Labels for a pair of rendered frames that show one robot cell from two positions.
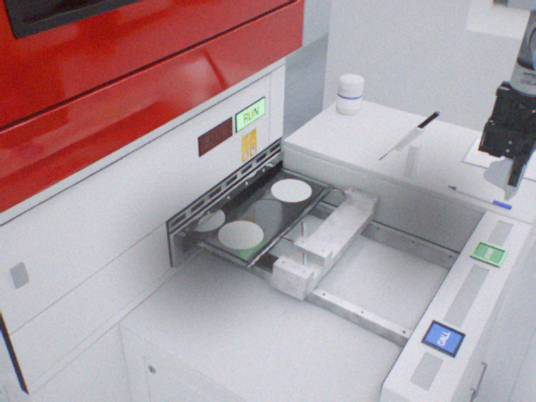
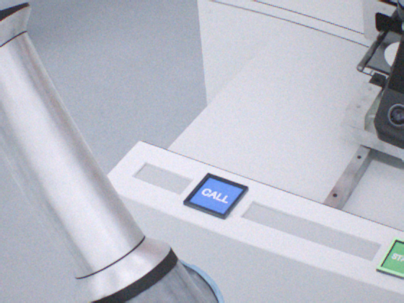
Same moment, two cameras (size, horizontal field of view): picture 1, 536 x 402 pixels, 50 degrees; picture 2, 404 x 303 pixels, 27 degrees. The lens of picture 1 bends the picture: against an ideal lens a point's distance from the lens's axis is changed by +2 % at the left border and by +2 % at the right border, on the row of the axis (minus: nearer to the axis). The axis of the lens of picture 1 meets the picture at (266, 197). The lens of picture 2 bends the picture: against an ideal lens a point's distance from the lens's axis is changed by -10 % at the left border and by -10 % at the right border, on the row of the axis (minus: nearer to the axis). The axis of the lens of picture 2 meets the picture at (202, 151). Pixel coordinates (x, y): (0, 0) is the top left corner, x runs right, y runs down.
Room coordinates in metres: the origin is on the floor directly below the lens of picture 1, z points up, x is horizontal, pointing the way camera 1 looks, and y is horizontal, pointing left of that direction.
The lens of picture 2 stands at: (0.66, -1.08, 1.71)
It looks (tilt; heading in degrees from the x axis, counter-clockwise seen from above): 41 degrees down; 92
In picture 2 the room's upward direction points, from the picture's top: 6 degrees counter-clockwise
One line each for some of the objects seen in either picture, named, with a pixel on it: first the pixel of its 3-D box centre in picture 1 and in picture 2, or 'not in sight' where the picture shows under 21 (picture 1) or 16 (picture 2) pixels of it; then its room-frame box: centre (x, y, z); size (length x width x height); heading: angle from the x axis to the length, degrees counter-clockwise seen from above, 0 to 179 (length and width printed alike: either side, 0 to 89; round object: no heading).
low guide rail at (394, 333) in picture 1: (305, 291); (369, 147); (0.87, -0.09, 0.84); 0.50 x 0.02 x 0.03; 57
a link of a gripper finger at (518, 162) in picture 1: (519, 162); not in sight; (0.84, -0.43, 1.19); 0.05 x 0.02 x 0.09; 147
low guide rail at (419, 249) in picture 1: (360, 227); not in sight; (1.10, -0.23, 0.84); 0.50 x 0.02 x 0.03; 57
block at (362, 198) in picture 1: (361, 198); not in sight; (1.14, -0.23, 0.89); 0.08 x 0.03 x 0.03; 57
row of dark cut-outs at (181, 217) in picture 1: (230, 180); not in sight; (1.11, 0.09, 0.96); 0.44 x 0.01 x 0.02; 147
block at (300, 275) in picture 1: (293, 271); (364, 104); (0.87, -0.06, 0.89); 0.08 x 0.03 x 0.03; 57
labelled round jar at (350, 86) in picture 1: (349, 95); not in sight; (1.48, -0.23, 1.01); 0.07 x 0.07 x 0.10
